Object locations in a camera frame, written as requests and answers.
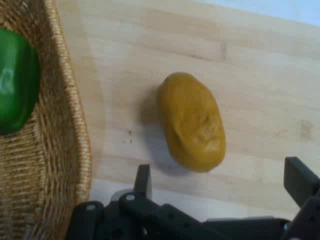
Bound yellow-brown toy potato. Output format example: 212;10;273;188
156;71;227;173

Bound woven wicker basket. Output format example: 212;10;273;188
0;0;92;240

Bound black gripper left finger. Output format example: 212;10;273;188
65;163;227;240

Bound green toy bell pepper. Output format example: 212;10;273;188
0;27;41;135

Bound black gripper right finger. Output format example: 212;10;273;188
279;156;320;240

